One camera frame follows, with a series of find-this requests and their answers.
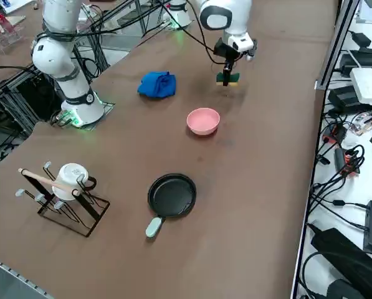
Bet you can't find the black orange electronic device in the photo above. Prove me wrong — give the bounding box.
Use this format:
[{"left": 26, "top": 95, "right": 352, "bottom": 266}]
[{"left": 334, "top": 146, "right": 361, "bottom": 177}]

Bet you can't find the clear acrylic shelf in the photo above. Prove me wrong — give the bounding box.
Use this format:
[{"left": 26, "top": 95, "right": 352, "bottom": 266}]
[{"left": 0, "top": 6, "right": 26, "bottom": 56}]

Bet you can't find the crumpled blue cloth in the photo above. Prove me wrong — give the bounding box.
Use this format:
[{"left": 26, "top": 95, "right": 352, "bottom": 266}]
[{"left": 137, "top": 70, "right": 177, "bottom": 100}]

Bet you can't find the red black electronic device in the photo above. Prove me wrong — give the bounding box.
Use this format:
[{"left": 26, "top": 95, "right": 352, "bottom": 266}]
[{"left": 322, "top": 123, "right": 348, "bottom": 145}]

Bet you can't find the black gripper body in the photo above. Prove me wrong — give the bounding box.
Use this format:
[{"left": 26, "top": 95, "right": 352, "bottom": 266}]
[{"left": 213, "top": 37, "right": 234, "bottom": 60}]

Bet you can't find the pink bowl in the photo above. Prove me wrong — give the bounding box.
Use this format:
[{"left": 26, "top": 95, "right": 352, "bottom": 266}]
[{"left": 186, "top": 107, "right": 221, "bottom": 136}]

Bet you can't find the aluminium camera post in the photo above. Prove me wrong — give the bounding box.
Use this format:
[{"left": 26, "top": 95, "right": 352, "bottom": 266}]
[{"left": 315, "top": 0, "right": 361, "bottom": 91}]

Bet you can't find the circuit board strip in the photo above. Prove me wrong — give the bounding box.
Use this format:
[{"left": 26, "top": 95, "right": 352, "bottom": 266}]
[{"left": 353, "top": 109, "right": 372, "bottom": 136}]

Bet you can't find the white plastic box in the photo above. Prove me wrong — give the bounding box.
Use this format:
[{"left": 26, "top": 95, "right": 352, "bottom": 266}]
[{"left": 350, "top": 67, "right": 372, "bottom": 105}]

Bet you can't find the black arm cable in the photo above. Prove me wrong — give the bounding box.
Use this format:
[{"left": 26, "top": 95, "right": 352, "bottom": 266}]
[{"left": 185, "top": 0, "right": 226, "bottom": 66}]

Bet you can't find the black metal frame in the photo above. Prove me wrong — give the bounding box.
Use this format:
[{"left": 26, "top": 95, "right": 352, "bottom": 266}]
[{"left": 0, "top": 67, "right": 65, "bottom": 140}]

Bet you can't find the black wire mug rack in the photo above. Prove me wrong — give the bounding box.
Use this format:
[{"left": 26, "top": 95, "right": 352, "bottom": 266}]
[{"left": 17, "top": 161, "right": 111, "bottom": 238}]

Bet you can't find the white mug black handle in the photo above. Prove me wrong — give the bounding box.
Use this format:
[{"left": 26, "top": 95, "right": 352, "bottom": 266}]
[{"left": 52, "top": 163, "right": 98, "bottom": 201}]

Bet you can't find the black power brick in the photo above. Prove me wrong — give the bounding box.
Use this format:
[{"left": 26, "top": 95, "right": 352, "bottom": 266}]
[{"left": 328, "top": 86, "right": 361, "bottom": 113}]

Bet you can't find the small black power adapter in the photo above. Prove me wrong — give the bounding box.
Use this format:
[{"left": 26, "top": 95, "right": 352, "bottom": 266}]
[{"left": 350, "top": 30, "right": 372, "bottom": 48}]

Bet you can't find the green and yellow sponge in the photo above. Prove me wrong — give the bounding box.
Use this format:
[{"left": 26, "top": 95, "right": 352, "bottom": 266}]
[{"left": 216, "top": 71, "right": 241, "bottom": 88}]

